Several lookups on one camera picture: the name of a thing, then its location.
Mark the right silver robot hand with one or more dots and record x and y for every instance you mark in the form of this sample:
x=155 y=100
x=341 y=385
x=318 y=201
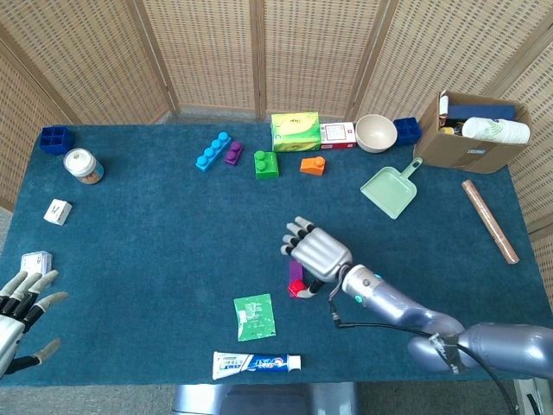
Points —
x=322 y=255

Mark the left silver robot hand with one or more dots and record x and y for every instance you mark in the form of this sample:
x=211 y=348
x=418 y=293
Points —
x=10 y=328

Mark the purple curved building block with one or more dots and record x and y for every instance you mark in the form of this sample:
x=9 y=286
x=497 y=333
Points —
x=296 y=271

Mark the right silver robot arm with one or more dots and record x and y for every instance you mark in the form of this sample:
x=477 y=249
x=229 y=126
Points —
x=410 y=311

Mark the stack of white paper cups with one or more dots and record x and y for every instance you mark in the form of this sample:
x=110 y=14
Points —
x=497 y=129

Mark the small white card pack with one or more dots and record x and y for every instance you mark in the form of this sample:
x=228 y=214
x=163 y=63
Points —
x=36 y=260

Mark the orange sloped building block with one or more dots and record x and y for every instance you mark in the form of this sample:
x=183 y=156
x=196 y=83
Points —
x=312 y=167

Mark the green sachet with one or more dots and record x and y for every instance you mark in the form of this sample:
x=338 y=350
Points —
x=254 y=317

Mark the light green dustpan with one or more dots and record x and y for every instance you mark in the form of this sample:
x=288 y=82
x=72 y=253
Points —
x=389 y=190

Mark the green two-stud building block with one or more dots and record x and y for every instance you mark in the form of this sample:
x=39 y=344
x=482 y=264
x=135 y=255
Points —
x=267 y=166

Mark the red and white box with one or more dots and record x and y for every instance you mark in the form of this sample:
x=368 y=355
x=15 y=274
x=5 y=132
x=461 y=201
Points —
x=338 y=135

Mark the white cube box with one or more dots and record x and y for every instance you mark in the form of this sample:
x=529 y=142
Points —
x=57 y=212

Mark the green tissue pack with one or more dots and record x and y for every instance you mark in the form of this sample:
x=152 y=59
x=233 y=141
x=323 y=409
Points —
x=296 y=132

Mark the blue white toothpaste tube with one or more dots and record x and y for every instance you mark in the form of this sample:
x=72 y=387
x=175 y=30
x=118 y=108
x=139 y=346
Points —
x=255 y=364

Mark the small purple two-stud block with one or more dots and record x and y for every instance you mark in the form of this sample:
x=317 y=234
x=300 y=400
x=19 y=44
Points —
x=233 y=155

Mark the beige bowl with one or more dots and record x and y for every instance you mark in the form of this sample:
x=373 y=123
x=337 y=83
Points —
x=375 y=132

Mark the blue four-stud building block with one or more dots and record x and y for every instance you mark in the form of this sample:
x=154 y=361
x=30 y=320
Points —
x=211 y=153

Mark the blue compartment tray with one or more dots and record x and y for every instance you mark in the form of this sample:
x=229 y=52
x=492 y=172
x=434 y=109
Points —
x=55 y=139
x=408 y=132

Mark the grey robot torso base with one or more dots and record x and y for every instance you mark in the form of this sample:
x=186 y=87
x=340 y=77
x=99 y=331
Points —
x=263 y=400

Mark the cardboard box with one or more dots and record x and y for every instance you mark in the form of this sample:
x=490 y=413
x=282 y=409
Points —
x=449 y=151

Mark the teal carpet table mat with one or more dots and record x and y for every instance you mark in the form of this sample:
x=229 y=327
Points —
x=151 y=238

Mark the brown rolled stick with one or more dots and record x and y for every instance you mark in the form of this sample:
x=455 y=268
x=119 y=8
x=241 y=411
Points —
x=490 y=220

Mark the white-lidded snack jar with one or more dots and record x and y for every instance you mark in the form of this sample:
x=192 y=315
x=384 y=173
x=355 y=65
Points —
x=82 y=166

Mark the dark blue flat box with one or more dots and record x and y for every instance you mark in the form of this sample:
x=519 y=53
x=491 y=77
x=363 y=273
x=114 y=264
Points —
x=479 y=111

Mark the woven folding screen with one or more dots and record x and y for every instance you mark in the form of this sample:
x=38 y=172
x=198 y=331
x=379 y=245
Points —
x=207 y=52

